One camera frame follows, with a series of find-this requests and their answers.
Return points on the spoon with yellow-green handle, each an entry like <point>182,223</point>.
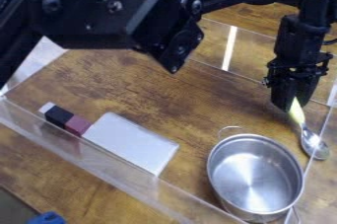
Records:
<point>313,146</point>

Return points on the stainless steel pot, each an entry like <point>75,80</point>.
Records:
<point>254,175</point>

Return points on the toy cleaver knife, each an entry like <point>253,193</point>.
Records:
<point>117,135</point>

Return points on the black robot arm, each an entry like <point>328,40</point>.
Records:
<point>161,28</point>

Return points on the blue object at bottom edge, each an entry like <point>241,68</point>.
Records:
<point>47,218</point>

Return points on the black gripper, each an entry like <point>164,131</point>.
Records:
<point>298,64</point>

